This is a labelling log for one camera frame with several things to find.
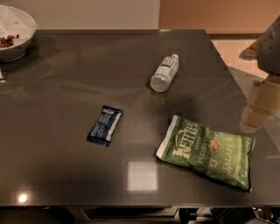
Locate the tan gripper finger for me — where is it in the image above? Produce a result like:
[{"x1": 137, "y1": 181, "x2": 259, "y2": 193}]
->
[{"x1": 239, "y1": 75, "x2": 280, "y2": 133}]

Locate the white bowl with food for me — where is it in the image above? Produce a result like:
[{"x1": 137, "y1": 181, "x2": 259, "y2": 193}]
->
[{"x1": 0, "y1": 4, "x2": 38, "y2": 62}]

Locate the green kettle chips bag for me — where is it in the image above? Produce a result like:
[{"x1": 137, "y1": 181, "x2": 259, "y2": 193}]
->
[{"x1": 157, "y1": 115, "x2": 255, "y2": 192}]

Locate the blue rxbar blueberry wrapper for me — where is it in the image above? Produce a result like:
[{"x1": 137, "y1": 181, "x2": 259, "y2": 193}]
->
[{"x1": 87, "y1": 105, "x2": 123, "y2": 147}]

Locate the clear plastic water bottle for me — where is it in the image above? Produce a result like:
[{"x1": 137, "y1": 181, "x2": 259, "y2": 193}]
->
[{"x1": 150, "y1": 54, "x2": 179, "y2": 93}]

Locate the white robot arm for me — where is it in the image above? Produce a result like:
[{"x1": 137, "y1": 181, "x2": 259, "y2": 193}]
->
[{"x1": 239, "y1": 16, "x2": 280, "y2": 133}]

